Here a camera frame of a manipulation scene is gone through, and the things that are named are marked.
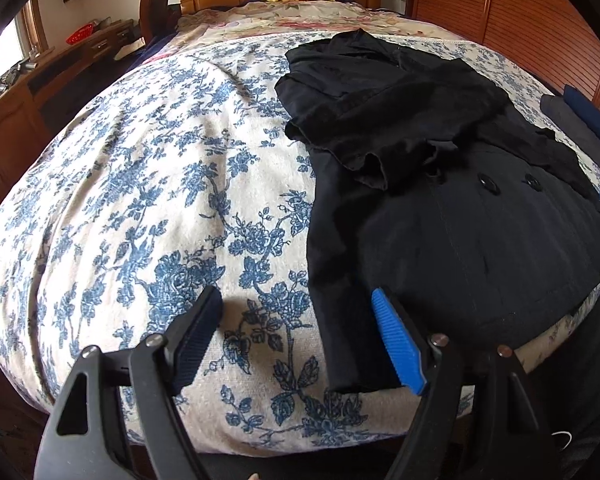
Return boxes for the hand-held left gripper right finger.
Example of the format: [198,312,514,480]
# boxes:
[371,286,556,480]

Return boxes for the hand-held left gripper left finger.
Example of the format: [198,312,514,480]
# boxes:
[32,286,225,480]

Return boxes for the black double-breasted coat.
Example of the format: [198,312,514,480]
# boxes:
[274,29,600,395]

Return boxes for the grey folded cloth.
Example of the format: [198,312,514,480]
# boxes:
[540,94,600,161]

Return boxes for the blue folded cloth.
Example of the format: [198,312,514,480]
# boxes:
[562,84,600,146]

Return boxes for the blue floral bedspread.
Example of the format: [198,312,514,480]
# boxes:
[0,32,600,456]

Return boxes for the wooden louvered wardrobe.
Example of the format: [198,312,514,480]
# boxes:
[407,0,600,116]

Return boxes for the wooden desk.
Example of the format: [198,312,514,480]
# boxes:
[0,19,146,221]

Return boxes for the black tools on desk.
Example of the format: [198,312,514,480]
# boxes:
[0,57,36,101]

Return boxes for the red bowl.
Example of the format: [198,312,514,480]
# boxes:
[66,22,98,45]

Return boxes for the pink floral blanket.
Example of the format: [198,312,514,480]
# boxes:
[172,0,456,47]

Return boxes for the dark wooden chair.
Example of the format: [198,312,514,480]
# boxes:
[139,0,181,46]

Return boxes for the wood-framed window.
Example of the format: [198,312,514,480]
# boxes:
[0,0,48,96]

